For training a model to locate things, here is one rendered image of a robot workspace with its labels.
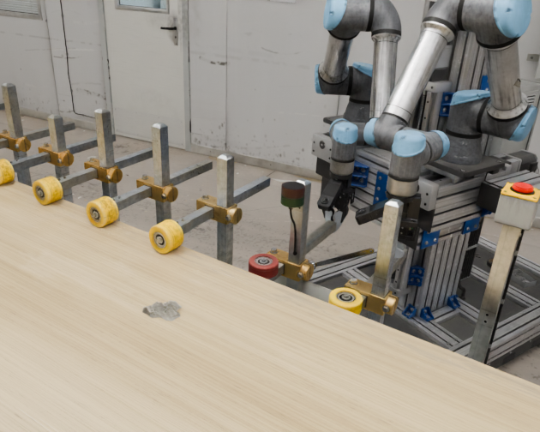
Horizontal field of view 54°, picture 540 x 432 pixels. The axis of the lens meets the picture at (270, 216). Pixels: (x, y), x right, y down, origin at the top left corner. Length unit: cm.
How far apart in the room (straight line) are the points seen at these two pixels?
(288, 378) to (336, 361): 11
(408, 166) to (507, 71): 47
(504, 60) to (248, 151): 327
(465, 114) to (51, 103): 479
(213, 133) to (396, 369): 385
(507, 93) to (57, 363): 136
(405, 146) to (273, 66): 313
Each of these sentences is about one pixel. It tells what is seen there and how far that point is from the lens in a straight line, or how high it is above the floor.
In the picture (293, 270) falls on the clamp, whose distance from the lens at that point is 147.
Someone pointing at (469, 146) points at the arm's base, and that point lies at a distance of 187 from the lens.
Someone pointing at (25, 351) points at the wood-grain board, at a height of 90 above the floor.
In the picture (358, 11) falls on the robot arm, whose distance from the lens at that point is 179.
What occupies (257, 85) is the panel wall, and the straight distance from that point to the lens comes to 444.
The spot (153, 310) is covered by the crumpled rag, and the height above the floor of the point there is 91.
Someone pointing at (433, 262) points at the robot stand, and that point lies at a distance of 236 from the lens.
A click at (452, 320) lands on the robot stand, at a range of 254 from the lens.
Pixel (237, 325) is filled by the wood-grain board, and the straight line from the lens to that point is 118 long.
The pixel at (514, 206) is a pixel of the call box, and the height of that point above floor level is 120.
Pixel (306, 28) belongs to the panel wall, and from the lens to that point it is 420.
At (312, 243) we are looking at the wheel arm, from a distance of 161.
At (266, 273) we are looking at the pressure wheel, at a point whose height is 89.
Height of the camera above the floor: 162
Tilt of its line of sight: 26 degrees down
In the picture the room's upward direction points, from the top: 3 degrees clockwise
